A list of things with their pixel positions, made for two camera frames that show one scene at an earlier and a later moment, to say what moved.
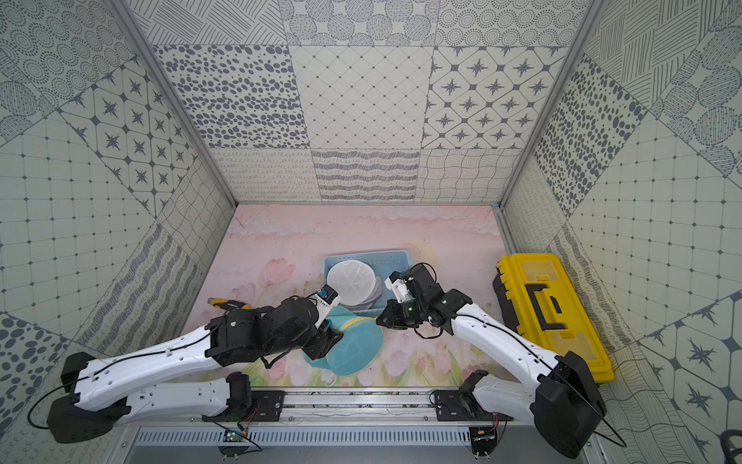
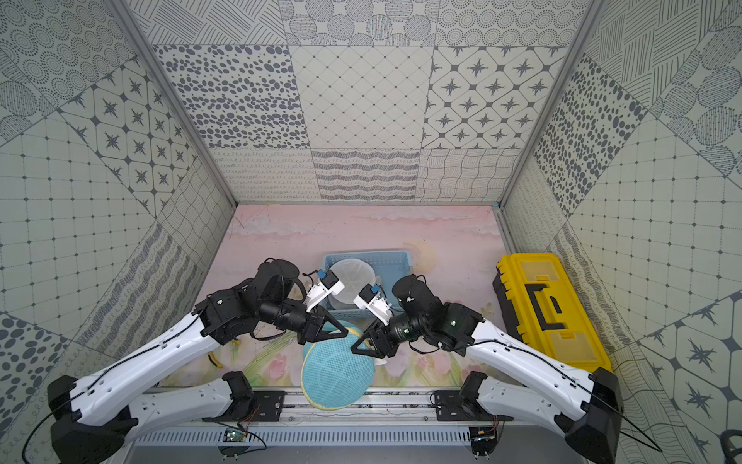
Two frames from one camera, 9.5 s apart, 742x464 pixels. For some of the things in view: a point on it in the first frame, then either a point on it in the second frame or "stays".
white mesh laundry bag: x=356 y=283 stays
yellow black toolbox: x=538 y=294 stays
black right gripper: x=394 y=320 to x=379 y=337
